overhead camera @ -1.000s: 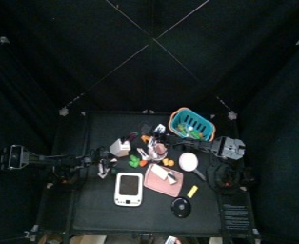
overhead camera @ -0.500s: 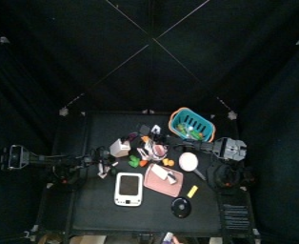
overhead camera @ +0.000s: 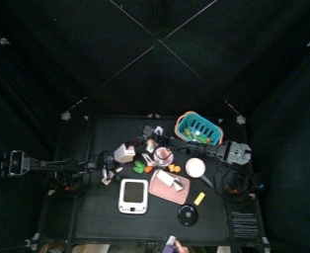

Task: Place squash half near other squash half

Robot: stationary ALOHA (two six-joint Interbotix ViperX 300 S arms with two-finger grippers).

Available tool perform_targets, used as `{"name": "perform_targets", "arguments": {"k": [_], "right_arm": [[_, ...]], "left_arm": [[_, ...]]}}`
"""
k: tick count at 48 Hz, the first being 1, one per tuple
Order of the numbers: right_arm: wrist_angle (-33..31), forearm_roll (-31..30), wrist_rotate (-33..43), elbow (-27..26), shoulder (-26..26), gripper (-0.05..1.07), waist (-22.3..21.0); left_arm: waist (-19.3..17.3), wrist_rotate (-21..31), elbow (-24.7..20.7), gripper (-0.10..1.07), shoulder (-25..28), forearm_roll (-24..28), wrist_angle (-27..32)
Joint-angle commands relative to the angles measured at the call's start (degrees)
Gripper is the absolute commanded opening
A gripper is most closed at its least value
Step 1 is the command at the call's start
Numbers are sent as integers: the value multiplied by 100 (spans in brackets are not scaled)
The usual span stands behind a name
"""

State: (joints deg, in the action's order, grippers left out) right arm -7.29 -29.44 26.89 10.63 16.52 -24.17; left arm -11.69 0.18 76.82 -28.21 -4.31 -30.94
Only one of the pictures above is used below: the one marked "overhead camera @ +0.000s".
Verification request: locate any person's hand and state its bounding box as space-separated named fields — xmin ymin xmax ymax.
xmin=173 ymin=240 xmax=190 ymax=253

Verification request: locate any white toy carton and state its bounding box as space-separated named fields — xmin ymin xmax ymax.
xmin=111 ymin=143 xmax=137 ymax=164

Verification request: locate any small cup with yellow rim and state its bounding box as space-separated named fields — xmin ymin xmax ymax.
xmin=153 ymin=146 xmax=174 ymax=167

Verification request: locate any green toy vegetable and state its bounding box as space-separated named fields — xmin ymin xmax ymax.
xmin=132 ymin=160 xmax=148 ymax=175

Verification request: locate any white toy kitchen scale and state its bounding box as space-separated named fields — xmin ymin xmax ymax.
xmin=117 ymin=178 xmax=150 ymax=215

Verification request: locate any teal plastic basket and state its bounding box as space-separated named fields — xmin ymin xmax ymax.
xmin=173 ymin=111 xmax=225 ymax=146

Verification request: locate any white toy food slab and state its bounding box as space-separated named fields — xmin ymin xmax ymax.
xmin=154 ymin=169 xmax=176 ymax=188

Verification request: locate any white toy pan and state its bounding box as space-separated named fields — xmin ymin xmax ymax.
xmin=184 ymin=157 xmax=216 ymax=188

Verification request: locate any pink cutting board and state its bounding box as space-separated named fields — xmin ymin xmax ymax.
xmin=148 ymin=168 xmax=192 ymax=206

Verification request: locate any yellow toy block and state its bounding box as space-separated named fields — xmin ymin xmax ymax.
xmin=192 ymin=191 xmax=206 ymax=207

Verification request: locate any black round disc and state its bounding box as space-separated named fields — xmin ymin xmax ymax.
xmin=176 ymin=204 xmax=200 ymax=227

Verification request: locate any purple handheld object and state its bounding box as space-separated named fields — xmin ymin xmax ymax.
xmin=161 ymin=234 xmax=178 ymax=253

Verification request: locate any knife with black handle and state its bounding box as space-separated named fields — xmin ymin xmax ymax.
xmin=172 ymin=177 xmax=185 ymax=193

